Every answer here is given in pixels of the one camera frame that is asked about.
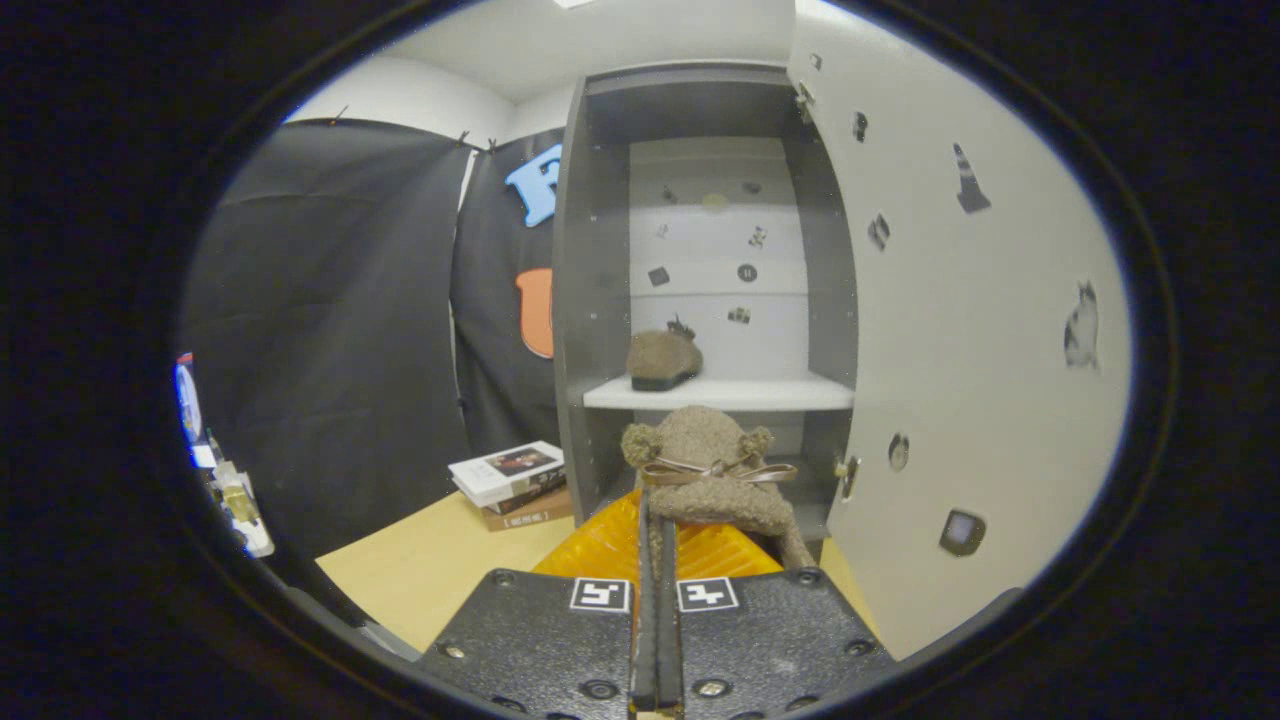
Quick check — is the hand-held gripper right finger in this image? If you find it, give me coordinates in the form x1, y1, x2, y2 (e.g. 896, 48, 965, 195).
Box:
658, 522, 897, 720

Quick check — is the grey shoe cabinet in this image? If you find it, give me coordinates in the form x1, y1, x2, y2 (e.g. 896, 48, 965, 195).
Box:
553, 62, 861, 561

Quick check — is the dark cover book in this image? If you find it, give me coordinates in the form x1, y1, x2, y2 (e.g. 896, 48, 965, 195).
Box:
470, 468, 569, 515

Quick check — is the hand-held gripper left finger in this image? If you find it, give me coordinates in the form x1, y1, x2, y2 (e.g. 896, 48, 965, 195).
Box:
415, 490, 661, 720

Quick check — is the white cabinet shelf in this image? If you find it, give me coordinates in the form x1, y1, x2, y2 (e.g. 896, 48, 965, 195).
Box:
583, 372, 856, 411

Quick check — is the brown fuzzy shoe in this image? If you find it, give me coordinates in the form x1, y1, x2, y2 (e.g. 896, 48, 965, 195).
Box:
620, 405, 816, 571
626, 318, 704, 392

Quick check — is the blue printed box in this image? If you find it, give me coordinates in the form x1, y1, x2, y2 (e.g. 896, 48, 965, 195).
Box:
175, 352, 206, 446

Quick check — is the light grey shoe cabinet door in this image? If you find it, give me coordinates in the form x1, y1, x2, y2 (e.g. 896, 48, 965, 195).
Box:
787, 0, 1136, 661

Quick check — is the white tray with small items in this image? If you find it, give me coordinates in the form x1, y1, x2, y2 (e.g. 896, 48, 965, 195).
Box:
195, 430, 276, 559

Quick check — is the brown book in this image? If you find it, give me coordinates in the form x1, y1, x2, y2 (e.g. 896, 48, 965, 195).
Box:
483, 488, 576, 532

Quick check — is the black backdrop cloth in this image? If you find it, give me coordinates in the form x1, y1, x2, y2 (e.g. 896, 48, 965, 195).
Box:
180, 118, 576, 591

